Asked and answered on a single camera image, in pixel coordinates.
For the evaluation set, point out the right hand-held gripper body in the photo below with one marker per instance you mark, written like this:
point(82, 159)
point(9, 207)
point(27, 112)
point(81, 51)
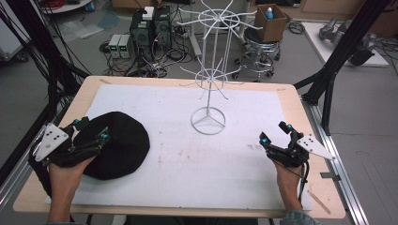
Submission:
point(295, 150)

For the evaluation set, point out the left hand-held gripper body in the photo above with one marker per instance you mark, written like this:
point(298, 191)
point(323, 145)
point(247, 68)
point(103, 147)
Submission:
point(51, 139)

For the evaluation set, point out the black beret hat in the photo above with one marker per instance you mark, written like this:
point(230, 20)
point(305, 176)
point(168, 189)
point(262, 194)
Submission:
point(125, 146)

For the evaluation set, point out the person's right hand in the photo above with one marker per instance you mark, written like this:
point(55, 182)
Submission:
point(289, 178)

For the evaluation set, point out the person's left hand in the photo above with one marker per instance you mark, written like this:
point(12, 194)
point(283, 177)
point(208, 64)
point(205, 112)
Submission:
point(64, 176)

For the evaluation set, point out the grey tape piece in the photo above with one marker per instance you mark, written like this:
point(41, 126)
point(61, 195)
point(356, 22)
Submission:
point(330, 176)

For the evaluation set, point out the wooden stick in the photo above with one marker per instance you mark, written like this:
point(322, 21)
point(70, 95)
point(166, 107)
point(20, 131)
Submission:
point(319, 202)

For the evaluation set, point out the denim sleeve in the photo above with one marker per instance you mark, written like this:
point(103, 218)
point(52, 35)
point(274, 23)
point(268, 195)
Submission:
point(298, 218)

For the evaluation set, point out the chrome rolling stool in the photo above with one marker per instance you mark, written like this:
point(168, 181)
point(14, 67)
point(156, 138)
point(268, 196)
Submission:
point(258, 57)

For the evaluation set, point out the white foam mat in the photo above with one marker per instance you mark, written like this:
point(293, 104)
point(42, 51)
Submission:
point(194, 168)

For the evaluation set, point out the white power supply unit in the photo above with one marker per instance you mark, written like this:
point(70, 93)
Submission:
point(114, 45)
point(125, 46)

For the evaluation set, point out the white floor board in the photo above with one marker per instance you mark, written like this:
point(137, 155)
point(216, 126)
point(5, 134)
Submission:
point(316, 43)

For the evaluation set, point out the cardboard box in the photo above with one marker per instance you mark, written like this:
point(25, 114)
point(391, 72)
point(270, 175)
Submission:
point(269, 26)

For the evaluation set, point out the black computer tower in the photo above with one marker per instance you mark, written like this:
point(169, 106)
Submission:
point(142, 36)
point(162, 28)

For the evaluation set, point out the blue spray bottle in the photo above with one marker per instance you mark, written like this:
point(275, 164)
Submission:
point(269, 13)

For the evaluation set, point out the white adapter box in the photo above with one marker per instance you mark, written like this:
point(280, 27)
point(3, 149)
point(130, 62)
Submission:
point(148, 13)

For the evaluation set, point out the aluminium rail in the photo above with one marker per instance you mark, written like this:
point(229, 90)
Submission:
point(338, 175)

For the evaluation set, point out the black metal frame post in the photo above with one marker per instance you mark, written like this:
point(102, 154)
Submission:
point(47, 56)
point(341, 56)

